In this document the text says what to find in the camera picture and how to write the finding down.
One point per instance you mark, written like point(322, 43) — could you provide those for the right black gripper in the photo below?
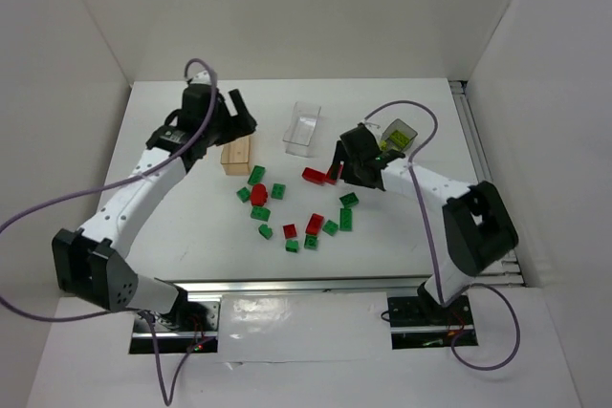
point(347, 160)

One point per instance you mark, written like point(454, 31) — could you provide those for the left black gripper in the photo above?
point(234, 122)

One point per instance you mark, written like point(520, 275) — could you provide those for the red long lego brick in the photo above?
point(333, 173)

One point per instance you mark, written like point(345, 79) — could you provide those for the red curved lego brick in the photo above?
point(313, 176)

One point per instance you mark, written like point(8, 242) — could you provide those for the clear plastic container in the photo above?
point(298, 138)

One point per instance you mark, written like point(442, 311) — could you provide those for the wooden box container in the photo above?
point(235, 157)

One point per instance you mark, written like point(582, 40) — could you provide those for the dark smoked plastic container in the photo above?
point(400, 125)

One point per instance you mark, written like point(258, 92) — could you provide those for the yellow-green long lego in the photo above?
point(399, 139)

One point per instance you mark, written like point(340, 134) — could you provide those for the green square lego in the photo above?
point(278, 191)

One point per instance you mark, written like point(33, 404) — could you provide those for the green long lego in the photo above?
point(345, 219)
point(256, 175)

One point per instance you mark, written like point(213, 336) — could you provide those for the red round lego piece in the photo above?
point(259, 195)

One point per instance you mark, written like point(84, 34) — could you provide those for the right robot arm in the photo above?
point(478, 228)

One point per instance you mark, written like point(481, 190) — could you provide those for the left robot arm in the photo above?
point(91, 261)

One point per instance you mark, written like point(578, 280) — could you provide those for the green lego with holes right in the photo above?
point(349, 200)

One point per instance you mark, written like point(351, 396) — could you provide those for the green lego with holes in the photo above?
point(311, 242)
point(349, 200)

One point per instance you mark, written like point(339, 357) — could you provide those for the red tilted lego brick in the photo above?
point(315, 224)

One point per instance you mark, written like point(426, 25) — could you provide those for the green small lego right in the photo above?
point(330, 227)

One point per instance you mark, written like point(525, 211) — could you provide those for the green small lego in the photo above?
point(243, 194)
point(330, 227)
point(292, 245)

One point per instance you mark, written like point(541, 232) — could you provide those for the green lego with holes bottom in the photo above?
point(311, 242)

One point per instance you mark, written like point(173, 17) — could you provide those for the red small lego brick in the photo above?
point(289, 231)

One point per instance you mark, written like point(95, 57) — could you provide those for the green small lego left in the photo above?
point(243, 194)

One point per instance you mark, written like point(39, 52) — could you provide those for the green lego below red piece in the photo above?
point(260, 213)

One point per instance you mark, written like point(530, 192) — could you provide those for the green small lego bottom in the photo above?
point(292, 245)

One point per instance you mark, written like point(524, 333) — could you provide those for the green notched lego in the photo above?
point(265, 231)

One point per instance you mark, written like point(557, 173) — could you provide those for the aluminium front rail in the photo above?
point(279, 285)

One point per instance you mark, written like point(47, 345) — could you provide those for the aluminium rail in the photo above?
point(279, 285)
point(509, 271)

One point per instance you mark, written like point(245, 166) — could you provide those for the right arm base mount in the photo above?
point(411, 327)

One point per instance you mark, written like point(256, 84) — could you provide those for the aluminium right rail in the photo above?
point(509, 271)

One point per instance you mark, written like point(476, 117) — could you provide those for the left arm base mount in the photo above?
point(198, 330)

